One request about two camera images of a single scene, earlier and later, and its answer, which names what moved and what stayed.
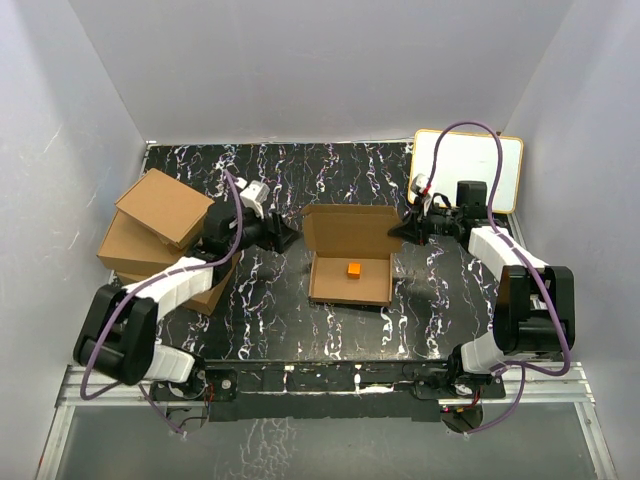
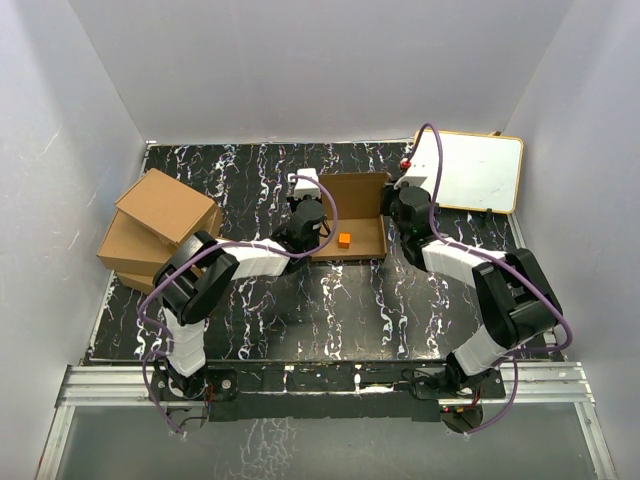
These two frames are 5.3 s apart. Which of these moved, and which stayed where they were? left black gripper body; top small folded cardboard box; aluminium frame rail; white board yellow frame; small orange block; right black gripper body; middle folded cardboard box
Moved: left black gripper body; right black gripper body; small orange block
Stayed: middle folded cardboard box; top small folded cardboard box; aluminium frame rail; white board yellow frame
